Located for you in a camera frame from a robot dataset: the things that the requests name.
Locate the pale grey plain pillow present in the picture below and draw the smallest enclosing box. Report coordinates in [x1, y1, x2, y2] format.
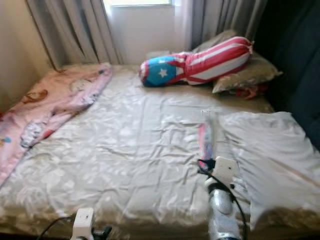
[220, 110, 320, 232]

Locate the red patterned cloth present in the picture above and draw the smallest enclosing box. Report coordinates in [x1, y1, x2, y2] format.
[232, 84, 269, 100]

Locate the grey floral pillow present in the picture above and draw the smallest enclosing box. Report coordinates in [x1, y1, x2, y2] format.
[192, 29, 239, 54]
[211, 52, 284, 95]

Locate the flag print bolster pillow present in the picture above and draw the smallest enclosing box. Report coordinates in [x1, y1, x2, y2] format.
[139, 36, 255, 89]

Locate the pink cartoon print blanket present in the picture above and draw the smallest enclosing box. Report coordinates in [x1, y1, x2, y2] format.
[0, 62, 114, 187]

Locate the grey curtain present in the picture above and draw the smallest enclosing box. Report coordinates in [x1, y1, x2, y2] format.
[25, 0, 126, 69]
[190, 0, 269, 52]

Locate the bright window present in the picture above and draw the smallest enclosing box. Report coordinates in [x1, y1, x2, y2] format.
[104, 0, 173, 7]

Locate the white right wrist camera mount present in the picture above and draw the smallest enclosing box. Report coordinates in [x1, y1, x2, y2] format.
[214, 156, 240, 187]

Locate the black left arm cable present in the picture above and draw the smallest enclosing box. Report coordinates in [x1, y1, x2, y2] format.
[37, 216, 75, 240]

